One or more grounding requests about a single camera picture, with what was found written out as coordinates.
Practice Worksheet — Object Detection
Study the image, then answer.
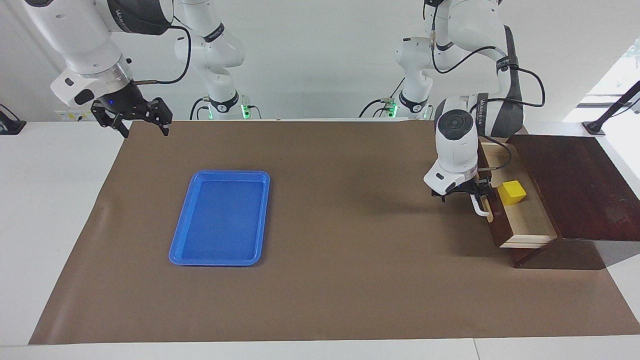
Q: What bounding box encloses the wooden drawer with white handle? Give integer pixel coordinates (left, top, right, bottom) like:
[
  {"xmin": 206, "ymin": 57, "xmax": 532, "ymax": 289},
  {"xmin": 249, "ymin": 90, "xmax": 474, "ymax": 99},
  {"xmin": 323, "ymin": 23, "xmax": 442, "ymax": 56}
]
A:
[{"xmin": 470, "ymin": 139, "xmax": 559, "ymax": 250}]

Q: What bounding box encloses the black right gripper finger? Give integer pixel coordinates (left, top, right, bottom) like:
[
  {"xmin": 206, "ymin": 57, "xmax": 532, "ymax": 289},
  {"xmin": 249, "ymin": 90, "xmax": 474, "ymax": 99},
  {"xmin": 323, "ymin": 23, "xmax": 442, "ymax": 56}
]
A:
[
  {"xmin": 148, "ymin": 98, "xmax": 174, "ymax": 136},
  {"xmin": 91, "ymin": 101, "xmax": 131, "ymax": 139}
]

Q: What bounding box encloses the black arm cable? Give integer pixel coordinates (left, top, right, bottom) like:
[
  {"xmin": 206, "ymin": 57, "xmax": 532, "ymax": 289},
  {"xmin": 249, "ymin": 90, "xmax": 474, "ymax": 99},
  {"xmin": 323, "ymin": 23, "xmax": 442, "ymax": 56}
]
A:
[
  {"xmin": 134, "ymin": 20, "xmax": 193, "ymax": 86},
  {"xmin": 430, "ymin": 5, "xmax": 546, "ymax": 173}
]

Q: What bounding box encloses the brown table mat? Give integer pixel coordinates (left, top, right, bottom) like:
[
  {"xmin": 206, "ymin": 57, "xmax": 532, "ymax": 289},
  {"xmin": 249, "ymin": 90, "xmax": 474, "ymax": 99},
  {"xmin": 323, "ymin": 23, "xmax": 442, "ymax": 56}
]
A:
[{"xmin": 28, "ymin": 119, "xmax": 640, "ymax": 346}]

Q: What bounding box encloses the black base cable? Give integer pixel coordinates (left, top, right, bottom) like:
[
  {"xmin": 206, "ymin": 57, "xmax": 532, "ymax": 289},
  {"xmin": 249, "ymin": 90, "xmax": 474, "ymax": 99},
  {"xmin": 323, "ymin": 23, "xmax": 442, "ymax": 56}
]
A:
[
  {"xmin": 357, "ymin": 75, "xmax": 407, "ymax": 119},
  {"xmin": 189, "ymin": 96, "xmax": 211, "ymax": 121}
]

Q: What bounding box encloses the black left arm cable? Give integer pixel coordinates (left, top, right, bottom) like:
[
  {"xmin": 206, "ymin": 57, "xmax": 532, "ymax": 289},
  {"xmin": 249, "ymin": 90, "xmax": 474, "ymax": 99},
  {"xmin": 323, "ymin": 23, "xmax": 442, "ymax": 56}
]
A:
[{"xmin": 430, "ymin": 5, "xmax": 546, "ymax": 173}]

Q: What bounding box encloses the white wall socket box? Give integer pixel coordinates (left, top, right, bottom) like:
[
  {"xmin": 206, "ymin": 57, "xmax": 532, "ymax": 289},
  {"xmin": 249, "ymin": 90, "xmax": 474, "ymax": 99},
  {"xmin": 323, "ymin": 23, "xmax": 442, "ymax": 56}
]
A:
[{"xmin": 54, "ymin": 107, "xmax": 96, "ymax": 122}]

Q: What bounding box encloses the black right base cable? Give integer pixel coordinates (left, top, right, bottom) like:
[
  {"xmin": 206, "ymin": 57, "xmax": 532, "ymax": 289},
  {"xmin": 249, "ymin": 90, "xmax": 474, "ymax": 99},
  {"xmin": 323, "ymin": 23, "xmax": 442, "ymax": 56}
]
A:
[{"xmin": 189, "ymin": 96, "xmax": 211, "ymax": 121}]

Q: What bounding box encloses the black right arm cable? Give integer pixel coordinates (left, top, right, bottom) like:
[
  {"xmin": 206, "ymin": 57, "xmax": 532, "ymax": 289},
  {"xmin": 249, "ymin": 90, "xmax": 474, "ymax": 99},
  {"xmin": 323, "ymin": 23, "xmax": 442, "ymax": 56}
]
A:
[{"xmin": 134, "ymin": 20, "xmax": 193, "ymax": 86}]

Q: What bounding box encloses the blue plastic tray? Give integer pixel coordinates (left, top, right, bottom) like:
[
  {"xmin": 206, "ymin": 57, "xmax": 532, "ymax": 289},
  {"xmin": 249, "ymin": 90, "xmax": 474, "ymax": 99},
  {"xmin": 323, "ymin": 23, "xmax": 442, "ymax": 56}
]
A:
[{"xmin": 168, "ymin": 170, "xmax": 271, "ymax": 267}]

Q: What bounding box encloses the black left base cable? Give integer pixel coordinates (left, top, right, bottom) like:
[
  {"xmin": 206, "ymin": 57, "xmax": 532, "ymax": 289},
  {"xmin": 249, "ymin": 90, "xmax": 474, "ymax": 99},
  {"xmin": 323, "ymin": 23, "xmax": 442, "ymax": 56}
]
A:
[{"xmin": 357, "ymin": 75, "xmax": 407, "ymax": 119}]

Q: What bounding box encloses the dark wooden drawer cabinet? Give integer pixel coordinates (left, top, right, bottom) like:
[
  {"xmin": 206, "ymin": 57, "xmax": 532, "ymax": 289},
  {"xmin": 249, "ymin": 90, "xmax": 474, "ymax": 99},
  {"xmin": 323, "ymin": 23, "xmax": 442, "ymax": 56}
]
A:
[{"xmin": 507, "ymin": 134, "xmax": 640, "ymax": 271}]

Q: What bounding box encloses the black clamp base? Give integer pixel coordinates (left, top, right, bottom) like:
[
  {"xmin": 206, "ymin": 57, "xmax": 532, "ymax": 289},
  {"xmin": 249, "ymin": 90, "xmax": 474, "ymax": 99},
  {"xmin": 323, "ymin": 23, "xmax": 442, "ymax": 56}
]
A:
[{"xmin": 0, "ymin": 104, "xmax": 27, "ymax": 136}]

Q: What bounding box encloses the black camera stand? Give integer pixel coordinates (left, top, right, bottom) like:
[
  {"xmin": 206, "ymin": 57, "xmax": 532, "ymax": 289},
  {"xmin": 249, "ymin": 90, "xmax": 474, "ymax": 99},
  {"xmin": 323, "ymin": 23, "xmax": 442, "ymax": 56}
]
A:
[{"xmin": 582, "ymin": 80, "xmax": 640, "ymax": 137}]

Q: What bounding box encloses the yellow cube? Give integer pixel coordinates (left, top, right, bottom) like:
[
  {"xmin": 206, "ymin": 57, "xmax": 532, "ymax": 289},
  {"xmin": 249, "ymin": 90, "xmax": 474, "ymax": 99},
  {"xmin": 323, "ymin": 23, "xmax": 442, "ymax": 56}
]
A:
[{"xmin": 497, "ymin": 180, "xmax": 527, "ymax": 206}]

